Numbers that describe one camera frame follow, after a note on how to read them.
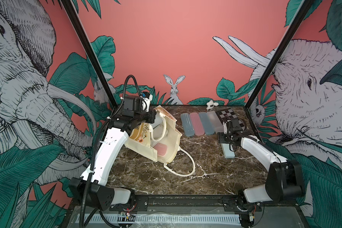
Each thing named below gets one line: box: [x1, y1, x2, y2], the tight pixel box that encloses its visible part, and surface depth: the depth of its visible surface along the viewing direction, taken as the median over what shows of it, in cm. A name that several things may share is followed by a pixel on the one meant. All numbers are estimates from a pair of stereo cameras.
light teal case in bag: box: [180, 113, 195, 137], surface depth 109 cm
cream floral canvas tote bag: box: [124, 104, 196, 177], surface depth 87 cm
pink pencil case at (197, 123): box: [189, 112, 205, 136], surface depth 109 cm
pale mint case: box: [220, 143, 236, 159], surface depth 92 cm
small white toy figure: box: [206, 99, 219, 112], surface depth 120 cm
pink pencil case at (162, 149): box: [152, 142, 168, 157], surface depth 95 cm
